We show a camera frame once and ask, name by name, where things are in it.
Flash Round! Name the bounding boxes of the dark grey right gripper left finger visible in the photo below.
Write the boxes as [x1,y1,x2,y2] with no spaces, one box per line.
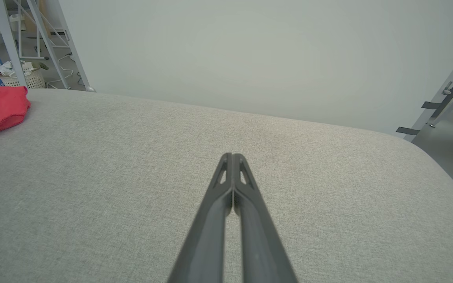
[168,153,233,283]

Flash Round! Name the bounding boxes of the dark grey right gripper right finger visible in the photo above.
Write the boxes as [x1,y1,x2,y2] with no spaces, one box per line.
[232,153,298,283]

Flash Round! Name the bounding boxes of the grey fabric sofa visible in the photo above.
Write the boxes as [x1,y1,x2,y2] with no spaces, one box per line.
[0,88,453,283]

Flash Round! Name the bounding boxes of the white perforated laundry basket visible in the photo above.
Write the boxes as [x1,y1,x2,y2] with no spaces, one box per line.
[0,62,46,89]

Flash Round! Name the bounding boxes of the grey frame post black tape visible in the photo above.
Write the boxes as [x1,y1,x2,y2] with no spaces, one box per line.
[396,35,453,142]

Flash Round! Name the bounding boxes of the grey metal frame post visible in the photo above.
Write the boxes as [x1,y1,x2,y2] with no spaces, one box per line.
[0,0,28,88]

